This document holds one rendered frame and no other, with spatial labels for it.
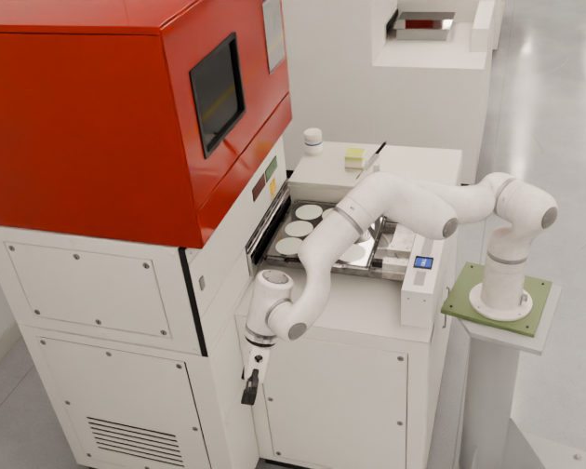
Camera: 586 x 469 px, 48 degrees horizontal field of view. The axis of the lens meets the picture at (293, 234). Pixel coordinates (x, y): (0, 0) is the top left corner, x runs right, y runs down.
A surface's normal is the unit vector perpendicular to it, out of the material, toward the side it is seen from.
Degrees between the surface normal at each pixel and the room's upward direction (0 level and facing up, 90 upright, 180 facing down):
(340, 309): 0
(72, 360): 90
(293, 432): 90
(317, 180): 0
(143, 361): 90
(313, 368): 90
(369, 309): 0
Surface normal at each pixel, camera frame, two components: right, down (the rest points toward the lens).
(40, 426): -0.08, -0.82
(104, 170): -0.29, 0.56
